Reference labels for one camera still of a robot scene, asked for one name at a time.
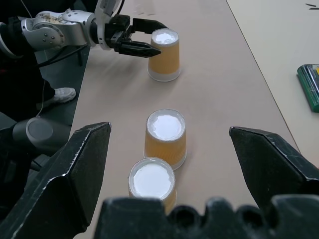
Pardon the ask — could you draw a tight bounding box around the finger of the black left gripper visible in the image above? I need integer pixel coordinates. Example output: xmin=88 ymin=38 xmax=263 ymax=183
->
xmin=132 ymin=17 xmax=168 ymax=35
xmin=116 ymin=40 xmax=162 ymax=59

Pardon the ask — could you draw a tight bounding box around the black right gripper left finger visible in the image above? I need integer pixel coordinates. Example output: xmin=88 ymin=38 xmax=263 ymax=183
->
xmin=0 ymin=121 xmax=112 ymax=239

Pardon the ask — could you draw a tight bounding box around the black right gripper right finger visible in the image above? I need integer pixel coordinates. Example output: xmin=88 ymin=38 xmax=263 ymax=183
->
xmin=228 ymin=126 xmax=319 ymax=210

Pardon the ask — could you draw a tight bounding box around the orange paper cup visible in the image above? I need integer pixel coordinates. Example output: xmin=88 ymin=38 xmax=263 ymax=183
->
xmin=128 ymin=157 xmax=178 ymax=215
xmin=147 ymin=28 xmax=181 ymax=82
xmin=144 ymin=108 xmax=187 ymax=171

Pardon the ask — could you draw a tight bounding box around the grey round robot joint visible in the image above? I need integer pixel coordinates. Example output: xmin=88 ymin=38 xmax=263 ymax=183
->
xmin=11 ymin=117 xmax=72 ymax=153

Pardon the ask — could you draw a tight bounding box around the green box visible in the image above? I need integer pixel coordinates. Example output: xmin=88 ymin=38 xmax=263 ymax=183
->
xmin=297 ymin=64 xmax=319 ymax=113

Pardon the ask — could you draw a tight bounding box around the white shoe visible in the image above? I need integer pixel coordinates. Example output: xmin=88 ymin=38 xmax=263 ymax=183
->
xmin=36 ymin=87 xmax=77 ymax=111

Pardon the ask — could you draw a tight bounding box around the dark trouser leg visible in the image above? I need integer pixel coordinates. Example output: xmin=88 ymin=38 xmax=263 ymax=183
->
xmin=0 ymin=48 xmax=56 ymax=114

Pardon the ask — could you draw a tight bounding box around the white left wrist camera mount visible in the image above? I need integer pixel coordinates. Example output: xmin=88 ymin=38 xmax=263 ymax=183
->
xmin=94 ymin=0 xmax=116 ymax=52

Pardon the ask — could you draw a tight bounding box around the black cable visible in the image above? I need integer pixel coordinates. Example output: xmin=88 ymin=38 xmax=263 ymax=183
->
xmin=36 ymin=45 xmax=84 ymax=67
xmin=109 ymin=0 xmax=126 ymax=18

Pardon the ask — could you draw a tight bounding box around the thin white cord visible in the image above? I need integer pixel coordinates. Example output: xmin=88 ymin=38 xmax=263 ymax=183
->
xmin=36 ymin=79 xmax=46 ymax=118

